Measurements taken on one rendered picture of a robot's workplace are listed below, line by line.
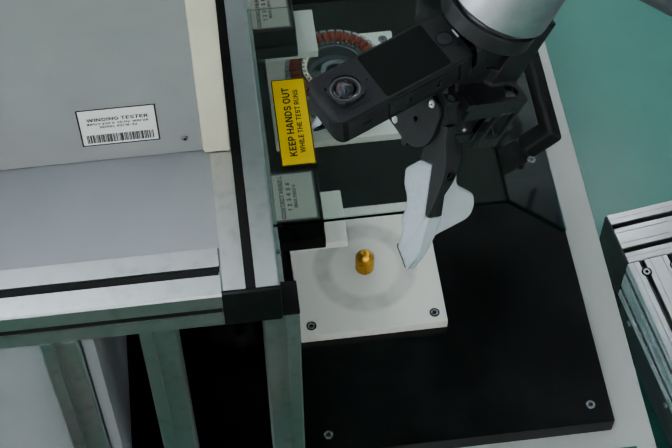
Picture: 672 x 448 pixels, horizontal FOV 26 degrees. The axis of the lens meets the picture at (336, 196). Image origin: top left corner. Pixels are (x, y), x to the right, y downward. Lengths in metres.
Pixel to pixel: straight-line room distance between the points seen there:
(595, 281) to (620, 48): 1.25
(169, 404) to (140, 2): 0.41
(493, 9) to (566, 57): 1.76
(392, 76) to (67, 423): 0.45
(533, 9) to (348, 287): 0.58
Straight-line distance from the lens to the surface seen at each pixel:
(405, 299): 1.49
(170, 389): 1.28
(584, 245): 1.59
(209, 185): 1.17
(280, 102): 1.28
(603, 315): 1.55
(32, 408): 1.28
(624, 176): 2.59
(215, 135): 1.17
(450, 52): 1.01
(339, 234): 1.42
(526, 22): 0.99
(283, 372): 1.27
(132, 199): 1.16
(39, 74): 1.10
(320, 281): 1.50
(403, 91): 0.99
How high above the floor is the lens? 2.06
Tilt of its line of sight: 55 degrees down
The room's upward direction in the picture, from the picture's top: straight up
